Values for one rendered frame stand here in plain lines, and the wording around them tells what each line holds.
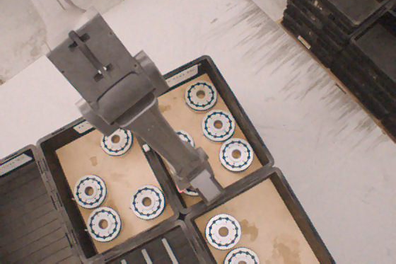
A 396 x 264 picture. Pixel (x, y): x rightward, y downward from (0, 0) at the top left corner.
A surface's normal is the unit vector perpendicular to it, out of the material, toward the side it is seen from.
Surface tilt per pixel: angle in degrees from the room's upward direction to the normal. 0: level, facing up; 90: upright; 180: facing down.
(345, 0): 0
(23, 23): 0
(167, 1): 0
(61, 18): 20
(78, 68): 48
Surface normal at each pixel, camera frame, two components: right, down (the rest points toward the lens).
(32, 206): -0.04, -0.32
